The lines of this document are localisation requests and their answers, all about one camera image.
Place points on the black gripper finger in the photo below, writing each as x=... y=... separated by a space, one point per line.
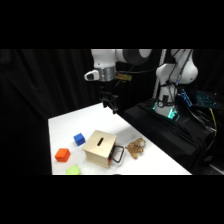
x=115 y=108
x=104 y=104

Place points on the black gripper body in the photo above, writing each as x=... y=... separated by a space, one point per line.
x=108 y=95

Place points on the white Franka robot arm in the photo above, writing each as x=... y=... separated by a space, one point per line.
x=106 y=60

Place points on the light wooden slotted box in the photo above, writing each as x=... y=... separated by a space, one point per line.
x=98 y=146

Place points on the blue cube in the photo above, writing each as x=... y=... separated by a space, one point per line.
x=79 y=139

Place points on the black cloth covered stand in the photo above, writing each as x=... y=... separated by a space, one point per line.
x=166 y=140

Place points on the black curtain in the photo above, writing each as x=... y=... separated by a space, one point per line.
x=43 y=86

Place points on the orange cube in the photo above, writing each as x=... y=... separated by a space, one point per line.
x=62 y=155

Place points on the light green block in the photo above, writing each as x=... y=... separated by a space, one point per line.
x=73 y=170

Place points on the blue lit keyboard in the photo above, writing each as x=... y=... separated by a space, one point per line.
x=206 y=99

